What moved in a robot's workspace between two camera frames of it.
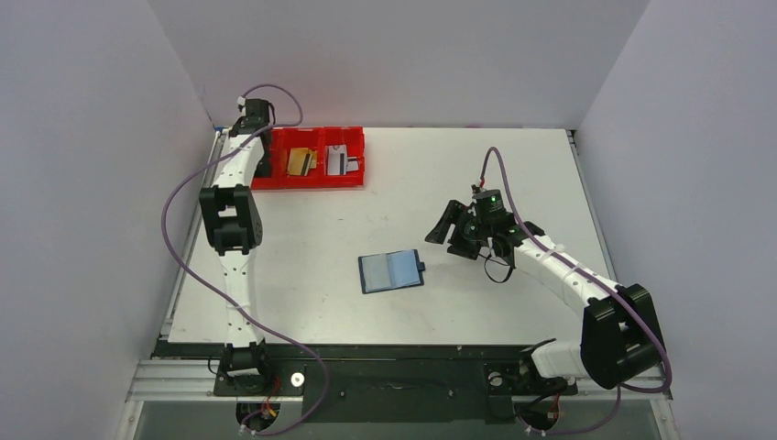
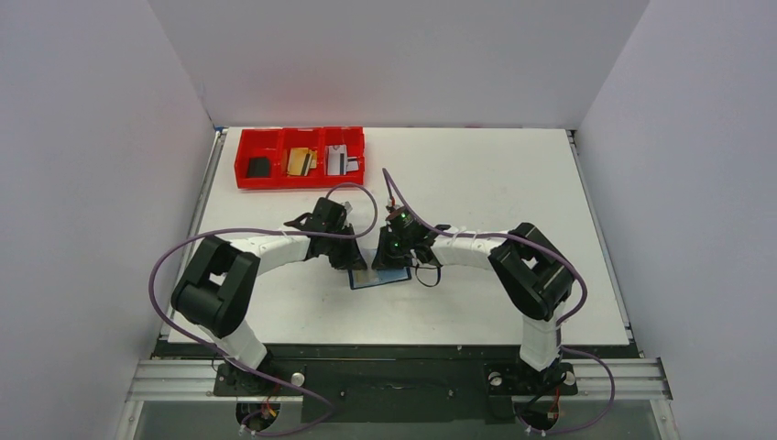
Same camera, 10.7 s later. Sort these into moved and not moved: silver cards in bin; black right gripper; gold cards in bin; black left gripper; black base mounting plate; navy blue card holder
Moved: black right gripper; navy blue card holder; black left gripper
Not moved: silver cards in bin; gold cards in bin; black base mounting plate
